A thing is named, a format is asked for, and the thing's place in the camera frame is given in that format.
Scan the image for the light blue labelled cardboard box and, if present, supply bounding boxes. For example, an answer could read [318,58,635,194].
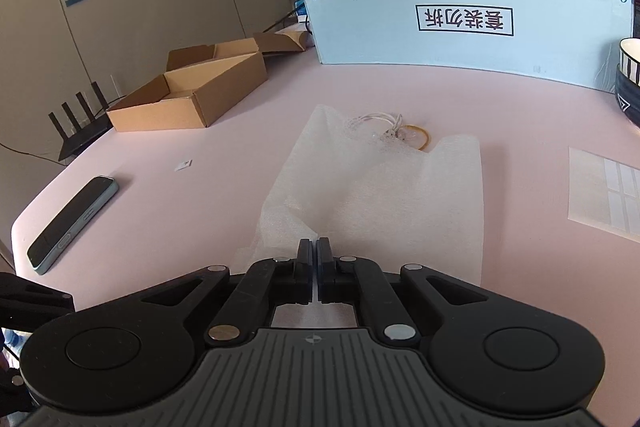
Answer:
[278,0,636,94]

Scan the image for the striped white bowl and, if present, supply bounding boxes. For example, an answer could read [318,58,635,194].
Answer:
[619,37,640,86]

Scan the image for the blue smartphone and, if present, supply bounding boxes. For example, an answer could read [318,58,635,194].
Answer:
[27,176,119,275]

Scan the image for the white beaded hair tie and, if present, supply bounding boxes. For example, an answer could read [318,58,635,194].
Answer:
[350,112,407,144]

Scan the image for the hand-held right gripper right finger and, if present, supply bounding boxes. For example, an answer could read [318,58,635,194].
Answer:
[317,238,493,348]

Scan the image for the stacked striped ceramic bowls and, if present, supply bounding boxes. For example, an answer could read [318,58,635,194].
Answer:
[614,64,640,128]

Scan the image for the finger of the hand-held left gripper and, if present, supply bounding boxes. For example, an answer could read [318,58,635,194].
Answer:
[0,272,77,334]

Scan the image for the black wifi router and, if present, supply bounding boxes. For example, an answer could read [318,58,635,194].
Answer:
[48,82,113,162]

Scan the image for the black router cable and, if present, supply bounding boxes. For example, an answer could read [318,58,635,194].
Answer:
[0,141,68,166]

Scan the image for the open brown cardboard box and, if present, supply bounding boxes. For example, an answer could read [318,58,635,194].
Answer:
[106,38,268,132]

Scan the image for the tan rubber band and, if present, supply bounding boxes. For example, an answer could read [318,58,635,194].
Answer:
[395,123,432,152]

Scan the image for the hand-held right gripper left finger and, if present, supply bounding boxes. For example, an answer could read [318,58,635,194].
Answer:
[142,239,317,343]

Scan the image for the small flat cardboard box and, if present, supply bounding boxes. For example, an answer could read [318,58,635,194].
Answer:
[254,28,316,54]

